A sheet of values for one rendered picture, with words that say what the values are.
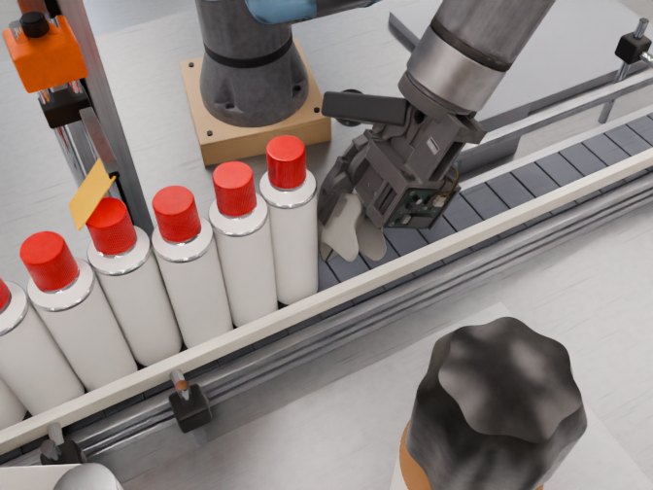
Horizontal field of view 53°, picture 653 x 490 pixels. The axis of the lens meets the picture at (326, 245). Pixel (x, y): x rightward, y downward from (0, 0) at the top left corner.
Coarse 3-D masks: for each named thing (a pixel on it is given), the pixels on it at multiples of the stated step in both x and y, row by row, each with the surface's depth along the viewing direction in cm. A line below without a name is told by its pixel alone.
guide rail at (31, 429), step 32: (640, 160) 78; (576, 192) 76; (480, 224) 72; (512, 224) 74; (416, 256) 69; (352, 288) 67; (256, 320) 64; (288, 320) 65; (192, 352) 62; (224, 352) 64; (128, 384) 60; (64, 416) 58; (0, 448) 57
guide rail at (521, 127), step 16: (624, 80) 80; (640, 80) 80; (592, 96) 78; (608, 96) 79; (544, 112) 77; (560, 112) 77; (576, 112) 78; (512, 128) 75; (528, 128) 76; (480, 144) 73; (496, 144) 75
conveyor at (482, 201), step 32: (640, 128) 87; (544, 160) 83; (576, 160) 83; (608, 160) 83; (480, 192) 80; (512, 192) 80; (544, 192) 80; (448, 224) 77; (384, 256) 74; (448, 256) 74; (320, 288) 71; (384, 288) 71; (320, 320) 69; (160, 384) 64; (32, 416) 62; (96, 416) 62; (32, 448) 60
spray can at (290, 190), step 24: (288, 144) 55; (288, 168) 55; (264, 192) 58; (288, 192) 57; (312, 192) 58; (288, 216) 58; (312, 216) 60; (288, 240) 61; (312, 240) 62; (288, 264) 64; (312, 264) 65; (288, 288) 67; (312, 288) 68
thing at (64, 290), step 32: (32, 256) 48; (64, 256) 49; (32, 288) 51; (64, 288) 50; (96, 288) 53; (64, 320) 52; (96, 320) 54; (64, 352) 56; (96, 352) 56; (128, 352) 61; (96, 384) 60
